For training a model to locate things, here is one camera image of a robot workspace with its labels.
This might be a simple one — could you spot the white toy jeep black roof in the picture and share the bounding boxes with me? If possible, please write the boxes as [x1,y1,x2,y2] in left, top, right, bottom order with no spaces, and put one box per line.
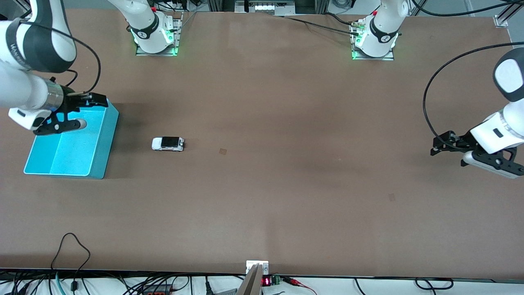
[151,136,185,152]

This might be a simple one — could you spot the turquoise plastic bin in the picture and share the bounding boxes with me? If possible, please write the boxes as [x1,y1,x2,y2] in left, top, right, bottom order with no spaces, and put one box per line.
[23,98,120,179]

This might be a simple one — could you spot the lit rack device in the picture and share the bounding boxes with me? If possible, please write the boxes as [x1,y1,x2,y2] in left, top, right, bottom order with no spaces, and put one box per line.
[235,0,296,14]

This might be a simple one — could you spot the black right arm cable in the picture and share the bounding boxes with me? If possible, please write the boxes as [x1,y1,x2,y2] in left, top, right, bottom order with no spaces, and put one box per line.
[25,20,102,95]

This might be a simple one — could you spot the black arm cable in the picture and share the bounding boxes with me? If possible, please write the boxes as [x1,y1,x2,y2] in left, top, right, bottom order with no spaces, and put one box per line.
[411,0,524,145]
[25,20,102,95]

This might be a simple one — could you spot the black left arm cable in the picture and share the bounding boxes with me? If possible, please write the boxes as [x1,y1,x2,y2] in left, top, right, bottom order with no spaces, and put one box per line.
[411,0,524,145]

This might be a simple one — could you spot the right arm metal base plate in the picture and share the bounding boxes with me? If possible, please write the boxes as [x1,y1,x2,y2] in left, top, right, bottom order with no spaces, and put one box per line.
[136,11,181,57]

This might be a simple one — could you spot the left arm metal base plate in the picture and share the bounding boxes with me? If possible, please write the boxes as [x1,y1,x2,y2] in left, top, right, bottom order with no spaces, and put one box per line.
[351,20,395,61]

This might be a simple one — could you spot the black coiled cable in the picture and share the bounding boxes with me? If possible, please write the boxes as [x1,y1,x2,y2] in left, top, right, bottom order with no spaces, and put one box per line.
[414,277,454,291]

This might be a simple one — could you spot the short black base cable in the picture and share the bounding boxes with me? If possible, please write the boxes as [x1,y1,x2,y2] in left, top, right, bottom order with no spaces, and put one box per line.
[323,12,359,27]

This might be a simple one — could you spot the long black base cable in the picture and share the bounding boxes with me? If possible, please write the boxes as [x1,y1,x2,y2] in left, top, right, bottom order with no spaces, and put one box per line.
[273,14,361,36]

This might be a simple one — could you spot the thin black looped cable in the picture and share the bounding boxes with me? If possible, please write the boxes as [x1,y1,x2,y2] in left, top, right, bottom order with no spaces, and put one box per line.
[50,233,91,292]

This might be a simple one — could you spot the red clip lead wires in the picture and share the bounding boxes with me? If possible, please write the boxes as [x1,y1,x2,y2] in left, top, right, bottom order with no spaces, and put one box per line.
[282,277,318,295]

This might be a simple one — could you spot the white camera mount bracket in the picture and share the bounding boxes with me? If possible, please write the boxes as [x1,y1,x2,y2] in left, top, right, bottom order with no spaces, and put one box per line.
[246,261,269,275]

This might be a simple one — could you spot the grey metal camera bar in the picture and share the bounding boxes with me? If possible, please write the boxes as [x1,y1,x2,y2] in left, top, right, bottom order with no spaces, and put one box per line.
[236,263,264,295]

